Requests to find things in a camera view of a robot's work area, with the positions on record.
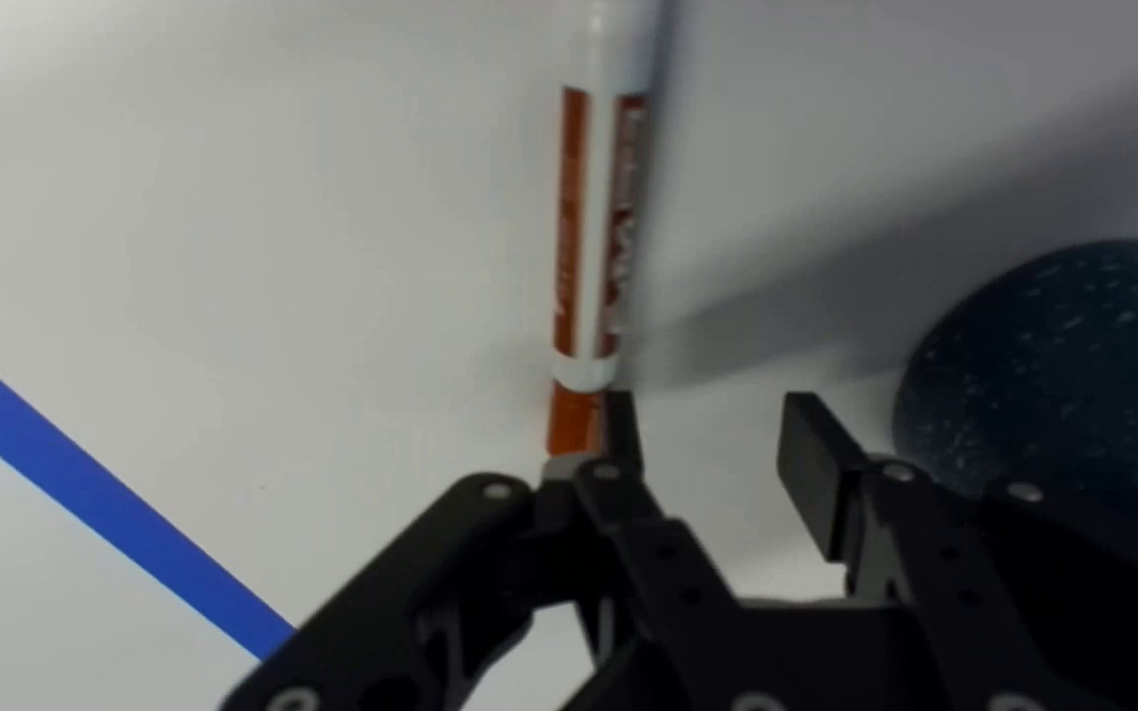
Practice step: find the blue tape line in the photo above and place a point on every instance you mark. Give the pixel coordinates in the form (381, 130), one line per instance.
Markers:
(133, 526)

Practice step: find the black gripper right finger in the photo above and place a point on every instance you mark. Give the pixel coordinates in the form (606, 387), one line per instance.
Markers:
(1013, 601)

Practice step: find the orange and white marker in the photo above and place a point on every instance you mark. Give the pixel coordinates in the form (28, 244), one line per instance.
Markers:
(606, 79)

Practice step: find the dark green speckled mug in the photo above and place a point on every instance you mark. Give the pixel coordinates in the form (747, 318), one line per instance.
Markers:
(1034, 376)

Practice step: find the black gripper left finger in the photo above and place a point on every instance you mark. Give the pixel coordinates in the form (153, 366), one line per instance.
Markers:
(464, 583)

